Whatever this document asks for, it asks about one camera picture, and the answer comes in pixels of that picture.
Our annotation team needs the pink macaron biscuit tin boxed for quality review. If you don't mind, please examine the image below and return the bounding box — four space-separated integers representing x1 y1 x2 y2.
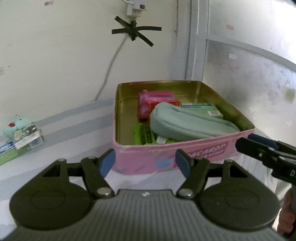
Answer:
113 80 255 175

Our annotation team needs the window frame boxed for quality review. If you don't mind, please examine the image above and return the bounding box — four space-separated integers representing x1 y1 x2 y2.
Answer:
171 0 296 82

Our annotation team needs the teal fabric pouch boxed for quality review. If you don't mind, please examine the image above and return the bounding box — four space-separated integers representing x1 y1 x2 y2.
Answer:
150 102 240 141

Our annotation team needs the lower black tape cross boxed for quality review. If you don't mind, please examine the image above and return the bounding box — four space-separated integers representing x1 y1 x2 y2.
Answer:
111 16 162 47

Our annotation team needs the grey power cable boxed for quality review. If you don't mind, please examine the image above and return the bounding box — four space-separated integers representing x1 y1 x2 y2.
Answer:
94 34 129 102

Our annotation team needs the bright green packet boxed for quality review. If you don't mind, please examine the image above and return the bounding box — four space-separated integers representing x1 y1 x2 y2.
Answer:
133 123 178 145

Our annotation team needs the white power strip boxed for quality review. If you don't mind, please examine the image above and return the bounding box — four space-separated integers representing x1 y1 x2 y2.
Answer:
122 0 146 19

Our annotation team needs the pink packet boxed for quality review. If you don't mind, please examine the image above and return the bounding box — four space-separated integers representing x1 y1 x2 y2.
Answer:
137 91 181 123

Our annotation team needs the person's right hand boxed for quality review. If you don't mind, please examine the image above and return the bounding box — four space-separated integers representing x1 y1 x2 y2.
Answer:
277 188 295 235

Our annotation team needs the teal plush toy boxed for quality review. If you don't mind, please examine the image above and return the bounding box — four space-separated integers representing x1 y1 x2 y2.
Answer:
1 115 34 140

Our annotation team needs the green toothpaste box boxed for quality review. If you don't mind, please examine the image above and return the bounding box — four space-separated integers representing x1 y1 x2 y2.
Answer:
0 141 31 165

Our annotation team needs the green medicine box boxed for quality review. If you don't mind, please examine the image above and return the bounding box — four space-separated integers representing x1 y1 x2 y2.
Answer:
181 102 223 119

